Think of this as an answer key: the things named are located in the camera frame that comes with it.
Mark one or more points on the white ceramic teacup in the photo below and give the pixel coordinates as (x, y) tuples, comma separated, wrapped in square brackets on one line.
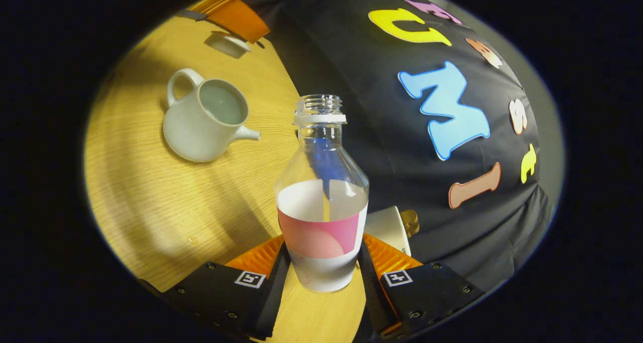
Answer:
[(196, 132)]

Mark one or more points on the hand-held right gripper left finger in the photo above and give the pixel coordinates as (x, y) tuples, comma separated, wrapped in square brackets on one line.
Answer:
[(271, 298)]

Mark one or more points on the black backdrop cloth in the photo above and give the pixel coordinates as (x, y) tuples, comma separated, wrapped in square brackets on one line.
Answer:
[(392, 147)]

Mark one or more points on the white container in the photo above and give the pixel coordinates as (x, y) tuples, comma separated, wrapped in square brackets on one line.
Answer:
[(387, 230)]

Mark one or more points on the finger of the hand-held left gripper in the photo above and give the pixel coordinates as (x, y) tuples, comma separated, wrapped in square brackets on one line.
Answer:
[(238, 19)]

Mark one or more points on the white teacup lid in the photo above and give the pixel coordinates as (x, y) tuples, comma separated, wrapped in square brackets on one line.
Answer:
[(227, 44)]

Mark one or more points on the golden brown object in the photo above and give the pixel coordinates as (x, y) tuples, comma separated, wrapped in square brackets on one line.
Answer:
[(412, 222)]

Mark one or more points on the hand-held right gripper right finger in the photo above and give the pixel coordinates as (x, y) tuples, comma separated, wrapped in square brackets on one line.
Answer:
[(371, 298)]

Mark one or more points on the clear water bottle pink label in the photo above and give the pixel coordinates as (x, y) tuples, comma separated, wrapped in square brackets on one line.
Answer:
[(321, 217)]

